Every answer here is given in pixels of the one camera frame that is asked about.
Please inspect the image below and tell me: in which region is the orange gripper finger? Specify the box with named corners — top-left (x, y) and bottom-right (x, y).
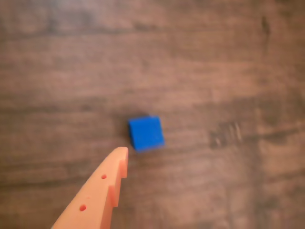
top-left (51, 146), bottom-right (129, 229)

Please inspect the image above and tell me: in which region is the blue cube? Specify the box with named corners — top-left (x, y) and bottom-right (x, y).
top-left (128, 115), bottom-right (165, 153)

